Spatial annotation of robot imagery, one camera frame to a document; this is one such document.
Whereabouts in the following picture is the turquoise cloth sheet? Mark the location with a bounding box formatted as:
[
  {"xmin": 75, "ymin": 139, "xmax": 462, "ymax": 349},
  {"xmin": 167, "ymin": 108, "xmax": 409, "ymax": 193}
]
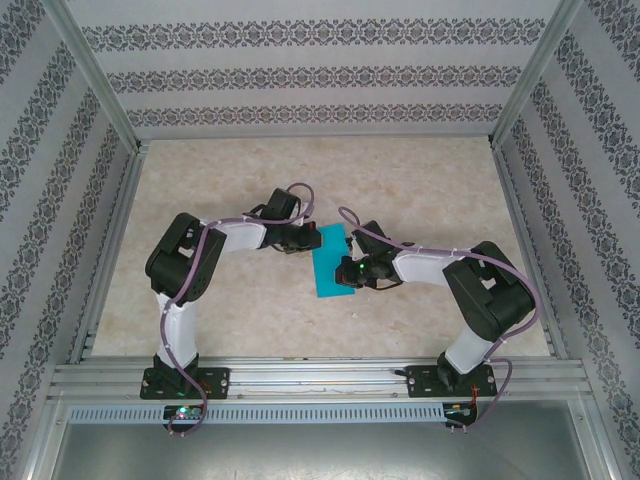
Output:
[{"xmin": 309, "ymin": 224, "xmax": 359, "ymax": 300}]

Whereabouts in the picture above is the steel sheet panel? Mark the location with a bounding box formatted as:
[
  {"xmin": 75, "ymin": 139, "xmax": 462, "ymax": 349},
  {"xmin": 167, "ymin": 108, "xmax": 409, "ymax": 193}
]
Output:
[{"xmin": 49, "ymin": 423, "xmax": 596, "ymax": 480}]

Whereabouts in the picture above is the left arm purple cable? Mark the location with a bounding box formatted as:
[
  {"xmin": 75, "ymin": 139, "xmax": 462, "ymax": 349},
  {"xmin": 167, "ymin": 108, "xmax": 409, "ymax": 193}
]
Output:
[{"xmin": 159, "ymin": 182, "xmax": 316, "ymax": 437}]

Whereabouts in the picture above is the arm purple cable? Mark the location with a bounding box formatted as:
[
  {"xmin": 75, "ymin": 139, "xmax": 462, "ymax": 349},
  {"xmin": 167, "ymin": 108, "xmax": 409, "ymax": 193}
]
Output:
[
  {"xmin": 338, "ymin": 205, "xmax": 539, "ymax": 436},
  {"xmin": 159, "ymin": 182, "xmax": 316, "ymax": 437}
]

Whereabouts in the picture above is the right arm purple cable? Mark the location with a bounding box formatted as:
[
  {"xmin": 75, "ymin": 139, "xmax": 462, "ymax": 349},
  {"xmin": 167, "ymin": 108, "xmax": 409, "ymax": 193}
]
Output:
[{"xmin": 338, "ymin": 205, "xmax": 539, "ymax": 436}]

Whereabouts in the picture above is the wide aluminium mounting rail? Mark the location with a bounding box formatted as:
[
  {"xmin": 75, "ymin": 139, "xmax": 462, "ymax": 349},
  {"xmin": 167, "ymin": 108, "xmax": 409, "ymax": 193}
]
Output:
[{"xmin": 47, "ymin": 357, "xmax": 594, "ymax": 401}]

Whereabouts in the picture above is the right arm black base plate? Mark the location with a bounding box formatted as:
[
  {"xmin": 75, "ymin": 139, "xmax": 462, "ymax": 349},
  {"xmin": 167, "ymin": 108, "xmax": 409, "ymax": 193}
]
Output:
[{"xmin": 407, "ymin": 363, "xmax": 500, "ymax": 400}]

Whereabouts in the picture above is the slotted grey cable duct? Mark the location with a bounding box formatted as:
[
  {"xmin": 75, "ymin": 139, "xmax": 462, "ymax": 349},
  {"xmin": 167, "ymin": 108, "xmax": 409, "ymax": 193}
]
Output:
[{"xmin": 67, "ymin": 403, "xmax": 446, "ymax": 425}]

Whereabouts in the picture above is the aluminium table side rail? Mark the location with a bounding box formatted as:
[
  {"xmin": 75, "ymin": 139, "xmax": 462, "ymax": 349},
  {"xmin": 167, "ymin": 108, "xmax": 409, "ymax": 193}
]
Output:
[
  {"xmin": 67, "ymin": 142, "xmax": 151, "ymax": 364},
  {"xmin": 489, "ymin": 139, "xmax": 571, "ymax": 361}
]

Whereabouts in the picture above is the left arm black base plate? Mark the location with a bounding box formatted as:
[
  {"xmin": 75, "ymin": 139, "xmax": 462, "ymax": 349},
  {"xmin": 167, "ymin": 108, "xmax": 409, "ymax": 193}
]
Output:
[{"xmin": 139, "ymin": 367, "xmax": 232, "ymax": 401}]

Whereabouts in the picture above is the aluminium frame post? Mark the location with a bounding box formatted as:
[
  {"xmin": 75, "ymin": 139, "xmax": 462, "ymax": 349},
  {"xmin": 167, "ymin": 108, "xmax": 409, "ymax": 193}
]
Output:
[
  {"xmin": 487, "ymin": 0, "xmax": 586, "ymax": 149},
  {"xmin": 38, "ymin": 0, "xmax": 151, "ymax": 156}
]

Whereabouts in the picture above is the aluminium lower frame strut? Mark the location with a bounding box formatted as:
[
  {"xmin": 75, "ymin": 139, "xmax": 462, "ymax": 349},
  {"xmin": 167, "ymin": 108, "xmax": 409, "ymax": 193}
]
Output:
[
  {"xmin": 19, "ymin": 394, "xmax": 71, "ymax": 480},
  {"xmin": 567, "ymin": 397, "xmax": 626, "ymax": 480}
]

